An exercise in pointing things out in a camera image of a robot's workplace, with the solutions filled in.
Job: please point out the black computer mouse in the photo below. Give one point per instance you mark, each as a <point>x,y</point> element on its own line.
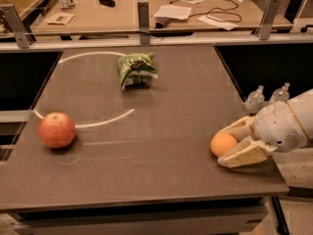
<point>108,3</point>

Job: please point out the red apple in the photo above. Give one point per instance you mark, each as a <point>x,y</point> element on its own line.
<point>57,130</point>

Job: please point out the wooden background desk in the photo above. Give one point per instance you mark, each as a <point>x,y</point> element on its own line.
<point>91,17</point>

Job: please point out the small paper packet left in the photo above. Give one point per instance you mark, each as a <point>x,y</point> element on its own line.
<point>60,18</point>

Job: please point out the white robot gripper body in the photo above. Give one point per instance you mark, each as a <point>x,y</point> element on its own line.
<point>275,125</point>

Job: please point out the metal bracket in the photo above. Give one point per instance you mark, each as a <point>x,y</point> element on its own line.
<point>144,21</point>
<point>263,32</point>
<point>22,38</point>

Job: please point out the white paper sheet center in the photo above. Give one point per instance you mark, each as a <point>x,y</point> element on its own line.
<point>173,12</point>

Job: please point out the orange fruit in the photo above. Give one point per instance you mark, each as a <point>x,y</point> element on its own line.
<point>222,143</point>

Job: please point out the middle metal bracket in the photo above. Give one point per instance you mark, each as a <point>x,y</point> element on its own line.
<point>144,21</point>

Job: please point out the left metal bracket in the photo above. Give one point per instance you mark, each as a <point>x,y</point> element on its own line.
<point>22,38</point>

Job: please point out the white paper sheet right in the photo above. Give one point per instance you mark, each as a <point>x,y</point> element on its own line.
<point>217,23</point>

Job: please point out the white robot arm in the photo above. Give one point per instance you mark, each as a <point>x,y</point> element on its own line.
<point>307,97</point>

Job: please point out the clear plastic bottle far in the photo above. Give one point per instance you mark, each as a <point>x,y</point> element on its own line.
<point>281,94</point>

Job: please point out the clear plastic bottle near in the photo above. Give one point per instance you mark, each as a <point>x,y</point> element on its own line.
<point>255,99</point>

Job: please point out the right metal bracket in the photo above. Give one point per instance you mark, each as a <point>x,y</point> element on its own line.
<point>263,32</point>

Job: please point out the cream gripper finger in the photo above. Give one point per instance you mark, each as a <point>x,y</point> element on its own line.
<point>247,152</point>
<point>240,129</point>

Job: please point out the clear plastic bottle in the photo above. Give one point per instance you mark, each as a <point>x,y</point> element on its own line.
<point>255,99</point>
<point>281,94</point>

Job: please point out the crumpled green snack bag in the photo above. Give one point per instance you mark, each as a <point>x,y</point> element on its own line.
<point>136,68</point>

